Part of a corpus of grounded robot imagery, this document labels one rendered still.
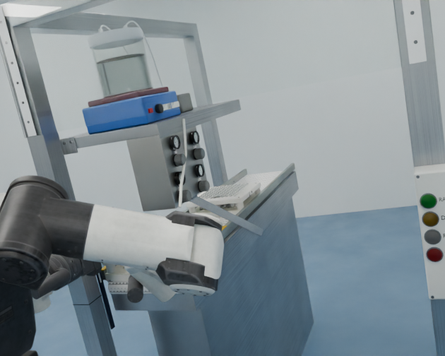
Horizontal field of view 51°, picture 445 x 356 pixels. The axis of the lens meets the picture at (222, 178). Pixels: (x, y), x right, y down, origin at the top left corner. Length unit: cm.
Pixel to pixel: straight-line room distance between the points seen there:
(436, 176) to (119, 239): 58
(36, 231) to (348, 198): 405
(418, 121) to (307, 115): 352
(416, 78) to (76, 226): 67
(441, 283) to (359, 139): 353
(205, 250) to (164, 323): 84
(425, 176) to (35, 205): 68
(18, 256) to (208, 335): 96
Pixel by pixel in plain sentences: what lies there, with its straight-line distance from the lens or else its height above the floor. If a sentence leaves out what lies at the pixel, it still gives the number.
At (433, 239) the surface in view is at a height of 103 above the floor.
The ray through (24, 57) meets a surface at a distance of 136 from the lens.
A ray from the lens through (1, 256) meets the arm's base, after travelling 73.
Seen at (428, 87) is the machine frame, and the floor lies 131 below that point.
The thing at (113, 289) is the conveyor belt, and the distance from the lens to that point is 149.
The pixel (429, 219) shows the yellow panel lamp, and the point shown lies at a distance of 97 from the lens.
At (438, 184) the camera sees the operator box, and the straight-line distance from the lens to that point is 96.
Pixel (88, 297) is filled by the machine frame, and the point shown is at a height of 88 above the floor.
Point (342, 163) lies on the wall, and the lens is 454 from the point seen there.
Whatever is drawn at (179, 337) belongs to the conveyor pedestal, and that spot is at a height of 63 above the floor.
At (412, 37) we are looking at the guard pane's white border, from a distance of 98.
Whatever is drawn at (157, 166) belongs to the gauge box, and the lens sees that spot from 124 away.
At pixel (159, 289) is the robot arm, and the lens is 106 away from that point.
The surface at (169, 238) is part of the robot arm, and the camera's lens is 75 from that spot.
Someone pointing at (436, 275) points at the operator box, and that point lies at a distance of 102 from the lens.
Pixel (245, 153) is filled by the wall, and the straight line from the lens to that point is 465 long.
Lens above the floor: 139
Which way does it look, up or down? 11 degrees down
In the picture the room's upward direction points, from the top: 11 degrees counter-clockwise
